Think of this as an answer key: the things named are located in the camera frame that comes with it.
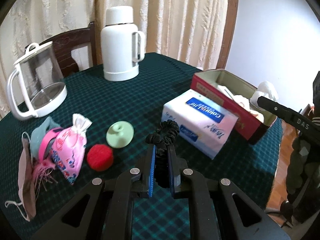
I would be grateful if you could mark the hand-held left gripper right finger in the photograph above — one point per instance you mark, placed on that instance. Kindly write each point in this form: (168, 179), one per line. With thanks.
(171, 173)

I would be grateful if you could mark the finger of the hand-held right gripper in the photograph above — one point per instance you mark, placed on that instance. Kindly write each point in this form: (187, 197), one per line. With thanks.
(280, 110)

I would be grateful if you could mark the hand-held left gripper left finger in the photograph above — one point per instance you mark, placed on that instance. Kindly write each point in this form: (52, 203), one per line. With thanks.
(150, 170)

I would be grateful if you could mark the black scrunchie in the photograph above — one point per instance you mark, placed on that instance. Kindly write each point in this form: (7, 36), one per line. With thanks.
(165, 132)

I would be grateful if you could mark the green silicone lid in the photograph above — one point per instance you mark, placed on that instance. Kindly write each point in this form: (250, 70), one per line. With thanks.
(122, 138)

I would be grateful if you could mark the red soft ball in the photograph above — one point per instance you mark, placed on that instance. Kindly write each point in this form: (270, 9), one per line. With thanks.
(100, 158)

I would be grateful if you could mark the red tin box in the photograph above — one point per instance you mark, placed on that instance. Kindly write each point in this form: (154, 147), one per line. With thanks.
(212, 90)

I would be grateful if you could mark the pink printed pouch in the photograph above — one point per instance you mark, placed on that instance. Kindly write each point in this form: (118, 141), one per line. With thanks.
(67, 150)

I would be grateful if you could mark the pink tassel fringe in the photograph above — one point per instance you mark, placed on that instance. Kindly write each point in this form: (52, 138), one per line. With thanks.
(45, 172)

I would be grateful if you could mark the pink hair band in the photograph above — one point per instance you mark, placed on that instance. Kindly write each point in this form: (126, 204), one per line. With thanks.
(45, 140)

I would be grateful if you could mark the teal sock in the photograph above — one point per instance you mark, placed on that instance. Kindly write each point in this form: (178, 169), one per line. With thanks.
(37, 135)

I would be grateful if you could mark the pink face mask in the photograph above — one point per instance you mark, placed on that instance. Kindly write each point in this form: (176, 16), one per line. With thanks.
(25, 180)

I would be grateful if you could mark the white plastic bag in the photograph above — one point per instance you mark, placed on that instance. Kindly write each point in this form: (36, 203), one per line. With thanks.
(268, 90)

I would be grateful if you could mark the white fabric item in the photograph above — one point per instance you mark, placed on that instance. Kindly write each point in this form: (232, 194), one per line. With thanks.
(241, 101)

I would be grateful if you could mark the white blue tissue pack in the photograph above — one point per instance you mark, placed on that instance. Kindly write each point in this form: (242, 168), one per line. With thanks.
(195, 120)

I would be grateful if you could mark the green checked tablecloth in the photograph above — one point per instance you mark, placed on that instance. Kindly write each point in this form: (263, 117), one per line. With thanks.
(112, 105)

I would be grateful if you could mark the white thermos jug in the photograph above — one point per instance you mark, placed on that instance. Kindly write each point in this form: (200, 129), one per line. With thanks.
(117, 50)

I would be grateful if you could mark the cream curtain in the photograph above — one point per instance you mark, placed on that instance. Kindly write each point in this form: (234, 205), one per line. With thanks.
(175, 17)

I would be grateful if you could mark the dark wooden chair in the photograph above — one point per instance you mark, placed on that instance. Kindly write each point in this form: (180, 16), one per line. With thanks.
(67, 42)

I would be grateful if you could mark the wooden door frame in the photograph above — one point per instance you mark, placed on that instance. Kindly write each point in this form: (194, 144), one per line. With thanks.
(231, 17)

